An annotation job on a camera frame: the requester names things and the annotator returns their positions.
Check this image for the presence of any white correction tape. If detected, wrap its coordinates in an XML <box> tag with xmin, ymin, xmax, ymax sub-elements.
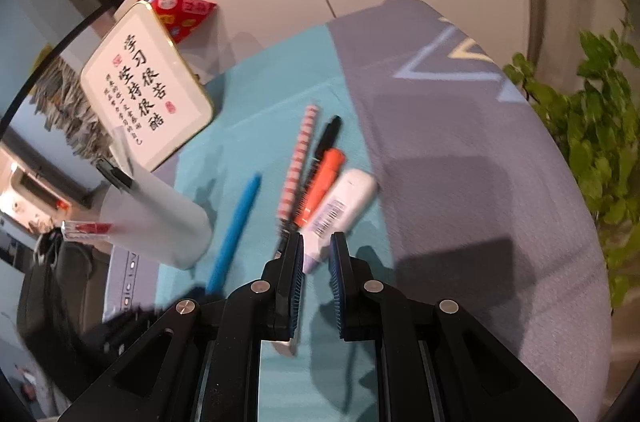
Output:
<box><xmin>299</xmin><ymin>169</ymin><xmax>378</xmax><ymax>275</ymax></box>

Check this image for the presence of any dark bag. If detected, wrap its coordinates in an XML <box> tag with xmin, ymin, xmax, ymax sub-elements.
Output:
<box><xmin>17</xmin><ymin>227</ymin><xmax>111</xmax><ymax>348</ymax></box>

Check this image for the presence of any red hanging packet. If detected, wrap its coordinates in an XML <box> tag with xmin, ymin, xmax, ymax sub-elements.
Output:
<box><xmin>137</xmin><ymin>0</ymin><xmax>218</xmax><ymax>46</ymax></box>

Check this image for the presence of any pink striped pen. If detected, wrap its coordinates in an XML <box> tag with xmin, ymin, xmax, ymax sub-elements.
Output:
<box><xmin>277</xmin><ymin>104</ymin><xmax>321</xmax><ymax>220</ymax></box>

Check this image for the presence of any tall pile of stacked papers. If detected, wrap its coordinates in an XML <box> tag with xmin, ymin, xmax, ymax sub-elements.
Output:
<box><xmin>30</xmin><ymin>52</ymin><xmax>116</xmax><ymax>160</ymax></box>

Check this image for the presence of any orange highlighter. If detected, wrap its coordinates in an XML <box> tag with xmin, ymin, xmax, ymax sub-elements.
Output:
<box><xmin>292</xmin><ymin>149</ymin><xmax>347</xmax><ymax>228</ymax></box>

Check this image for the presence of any black clip pen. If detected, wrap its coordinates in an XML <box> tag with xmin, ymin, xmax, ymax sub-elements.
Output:
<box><xmin>95</xmin><ymin>158</ymin><xmax>136</xmax><ymax>193</ymax></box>

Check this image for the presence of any green potted plant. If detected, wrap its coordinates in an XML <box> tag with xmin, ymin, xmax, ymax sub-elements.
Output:
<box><xmin>502</xmin><ymin>2</ymin><xmax>640</xmax><ymax>313</ymax></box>

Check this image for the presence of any translucent plastic cup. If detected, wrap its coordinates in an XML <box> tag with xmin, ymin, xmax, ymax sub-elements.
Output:
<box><xmin>97</xmin><ymin>127</ymin><xmax>213</xmax><ymax>270</ymax></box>

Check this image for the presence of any blue pen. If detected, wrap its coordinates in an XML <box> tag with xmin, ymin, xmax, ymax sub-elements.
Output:
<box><xmin>205</xmin><ymin>172</ymin><xmax>263</xmax><ymax>298</ymax></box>

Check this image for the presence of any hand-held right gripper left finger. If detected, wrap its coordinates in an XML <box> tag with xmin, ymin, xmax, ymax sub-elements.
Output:
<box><xmin>60</xmin><ymin>232</ymin><xmax>306</xmax><ymax>422</ymax></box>

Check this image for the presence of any black marker pen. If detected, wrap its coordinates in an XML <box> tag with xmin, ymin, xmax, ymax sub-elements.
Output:
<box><xmin>277</xmin><ymin>115</ymin><xmax>343</xmax><ymax>253</ymax></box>

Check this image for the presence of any clear red pen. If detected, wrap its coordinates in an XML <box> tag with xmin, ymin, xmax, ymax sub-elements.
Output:
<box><xmin>62</xmin><ymin>221</ymin><xmax>113</xmax><ymax>240</ymax></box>

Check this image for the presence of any white calligraphy sign plaque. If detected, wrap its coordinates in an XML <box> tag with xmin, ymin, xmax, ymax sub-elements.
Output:
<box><xmin>80</xmin><ymin>0</ymin><xmax>216</xmax><ymax>173</ymax></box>

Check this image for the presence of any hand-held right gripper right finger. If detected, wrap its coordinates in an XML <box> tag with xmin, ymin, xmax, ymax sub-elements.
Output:
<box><xmin>329</xmin><ymin>232</ymin><xmax>578</xmax><ymax>422</ymax></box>

